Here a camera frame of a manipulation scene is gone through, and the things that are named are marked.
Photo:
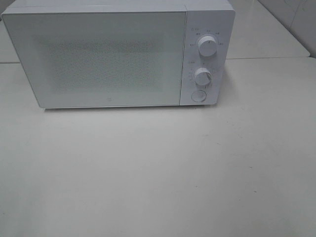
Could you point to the white microwave oven body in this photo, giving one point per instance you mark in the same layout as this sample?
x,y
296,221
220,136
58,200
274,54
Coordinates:
x,y
203,17

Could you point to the round white door button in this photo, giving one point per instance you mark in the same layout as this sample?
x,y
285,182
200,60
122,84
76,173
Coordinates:
x,y
198,96

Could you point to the white microwave knob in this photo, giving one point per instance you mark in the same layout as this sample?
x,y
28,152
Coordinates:
x,y
207,45
202,76

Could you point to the white microwave door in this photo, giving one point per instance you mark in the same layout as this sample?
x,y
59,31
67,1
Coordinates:
x,y
100,59

